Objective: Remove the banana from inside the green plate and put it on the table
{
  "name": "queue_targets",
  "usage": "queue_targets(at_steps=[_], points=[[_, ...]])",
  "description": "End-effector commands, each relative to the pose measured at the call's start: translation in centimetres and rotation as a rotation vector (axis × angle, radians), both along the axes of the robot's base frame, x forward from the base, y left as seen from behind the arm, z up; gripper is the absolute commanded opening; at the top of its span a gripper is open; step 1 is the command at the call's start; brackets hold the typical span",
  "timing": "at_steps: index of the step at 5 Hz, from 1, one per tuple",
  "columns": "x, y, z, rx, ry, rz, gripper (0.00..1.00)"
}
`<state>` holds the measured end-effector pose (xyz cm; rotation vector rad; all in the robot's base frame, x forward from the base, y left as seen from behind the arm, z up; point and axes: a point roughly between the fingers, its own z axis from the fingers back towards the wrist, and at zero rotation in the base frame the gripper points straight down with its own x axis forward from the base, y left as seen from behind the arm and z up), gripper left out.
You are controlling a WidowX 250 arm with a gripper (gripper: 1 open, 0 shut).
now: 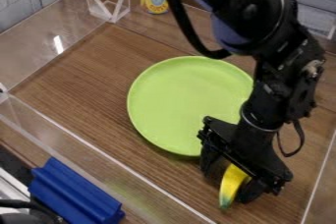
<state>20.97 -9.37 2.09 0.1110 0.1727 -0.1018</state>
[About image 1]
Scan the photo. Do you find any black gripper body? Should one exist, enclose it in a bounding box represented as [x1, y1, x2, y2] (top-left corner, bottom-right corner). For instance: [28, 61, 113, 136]
[197, 116, 293, 195]

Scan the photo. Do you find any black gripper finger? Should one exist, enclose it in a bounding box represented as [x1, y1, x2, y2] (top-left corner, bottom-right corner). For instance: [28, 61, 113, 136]
[200, 148, 229, 181]
[237, 178, 268, 204]

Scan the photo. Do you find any yellow banana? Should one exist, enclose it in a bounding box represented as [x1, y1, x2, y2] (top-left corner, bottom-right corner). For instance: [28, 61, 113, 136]
[219, 164, 251, 209]

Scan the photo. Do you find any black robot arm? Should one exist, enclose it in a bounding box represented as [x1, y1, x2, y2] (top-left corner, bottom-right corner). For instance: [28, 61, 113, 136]
[167, 0, 325, 208]

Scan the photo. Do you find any green plate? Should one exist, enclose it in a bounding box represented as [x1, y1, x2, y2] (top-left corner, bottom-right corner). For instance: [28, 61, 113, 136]
[127, 56, 252, 157]

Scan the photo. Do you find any blue plastic clamp block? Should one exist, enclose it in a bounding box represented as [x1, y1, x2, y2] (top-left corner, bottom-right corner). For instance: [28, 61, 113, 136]
[29, 157, 125, 224]

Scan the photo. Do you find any clear acrylic enclosure wall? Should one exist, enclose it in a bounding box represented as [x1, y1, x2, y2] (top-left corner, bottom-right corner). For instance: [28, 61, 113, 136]
[0, 0, 336, 224]

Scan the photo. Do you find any black cable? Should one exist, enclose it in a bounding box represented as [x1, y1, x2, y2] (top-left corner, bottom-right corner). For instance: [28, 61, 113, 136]
[0, 197, 63, 224]

